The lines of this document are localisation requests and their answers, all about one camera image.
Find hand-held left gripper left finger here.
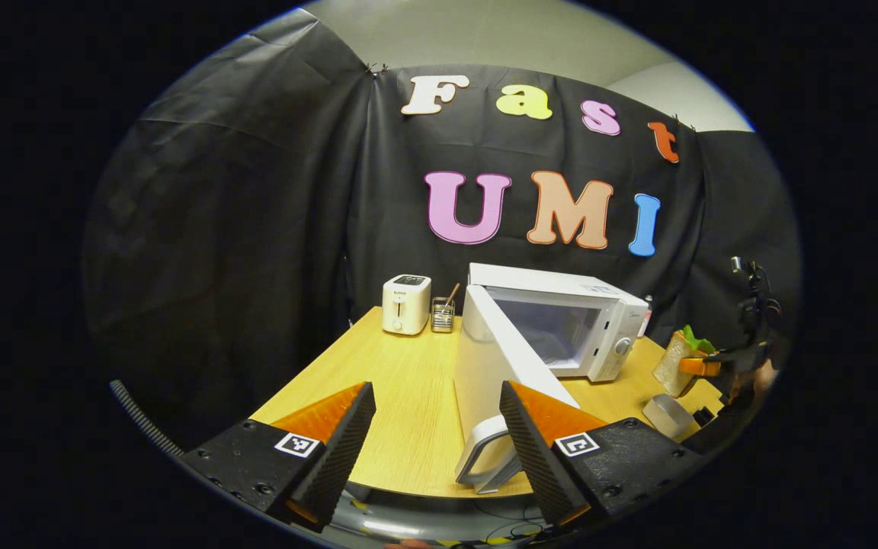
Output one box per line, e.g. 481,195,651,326
180,381,377,533

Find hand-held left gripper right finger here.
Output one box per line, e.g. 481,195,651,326
498,380,704,528

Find lettuce sandwich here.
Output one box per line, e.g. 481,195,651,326
652,325,718,398

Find white microwave oven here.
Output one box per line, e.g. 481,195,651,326
453,262,650,495

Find white slotted sandwich holder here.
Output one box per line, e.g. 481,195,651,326
642,393,700,441

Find white toaster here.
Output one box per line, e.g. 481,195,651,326
382,274,432,337

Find metal mesh utensil cup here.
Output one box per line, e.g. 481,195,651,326
430,297,457,334

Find black backdrop cloth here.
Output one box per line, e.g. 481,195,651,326
81,8,802,451

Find black corrugated hose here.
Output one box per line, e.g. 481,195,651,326
109,379,185,458

